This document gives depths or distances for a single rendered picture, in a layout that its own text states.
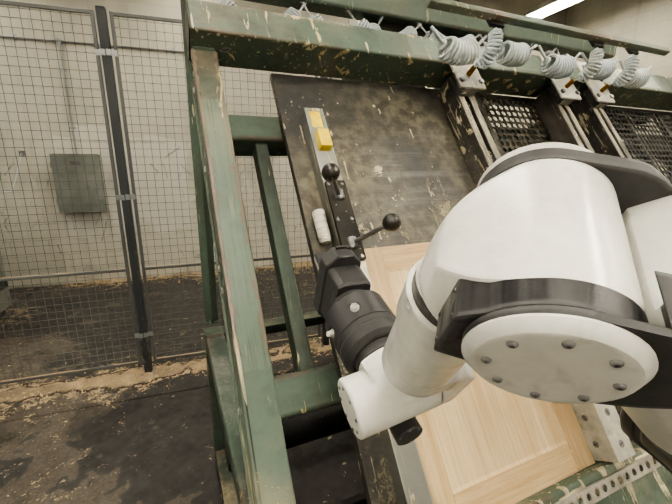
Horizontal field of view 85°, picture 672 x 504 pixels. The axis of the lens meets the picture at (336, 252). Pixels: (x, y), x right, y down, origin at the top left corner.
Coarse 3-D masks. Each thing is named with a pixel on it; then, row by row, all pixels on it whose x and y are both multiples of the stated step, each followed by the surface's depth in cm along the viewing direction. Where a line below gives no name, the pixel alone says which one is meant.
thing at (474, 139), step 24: (456, 72) 108; (456, 96) 111; (456, 120) 112; (480, 120) 109; (480, 144) 105; (480, 168) 105; (576, 408) 86; (600, 408) 82; (600, 432) 81; (600, 456) 81; (624, 456) 79
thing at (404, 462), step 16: (304, 112) 92; (320, 112) 93; (304, 128) 93; (320, 160) 87; (336, 160) 89; (320, 176) 86; (320, 192) 87; (336, 240) 81; (384, 432) 69; (384, 448) 70; (400, 448) 67; (416, 448) 68; (400, 464) 66; (416, 464) 67; (400, 480) 65; (416, 480) 66; (400, 496) 66; (416, 496) 65
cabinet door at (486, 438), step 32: (384, 256) 85; (416, 256) 88; (384, 288) 82; (480, 384) 81; (416, 416) 73; (448, 416) 75; (480, 416) 78; (512, 416) 80; (544, 416) 83; (448, 448) 73; (480, 448) 75; (512, 448) 77; (544, 448) 80; (576, 448) 82; (448, 480) 70; (480, 480) 72; (512, 480) 74; (544, 480) 76
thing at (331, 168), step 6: (324, 168) 73; (330, 168) 72; (336, 168) 73; (324, 174) 73; (330, 174) 72; (336, 174) 73; (330, 180) 73; (336, 186) 79; (336, 192) 82; (342, 192) 83; (336, 198) 83; (342, 198) 83
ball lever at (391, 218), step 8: (384, 216) 74; (392, 216) 73; (384, 224) 73; (392, 224) 72; (400, 224) 73; (368, 232) 77; (376, 232) 76; (352, 240) 79; (360, 240) 78; (352, 248) 79
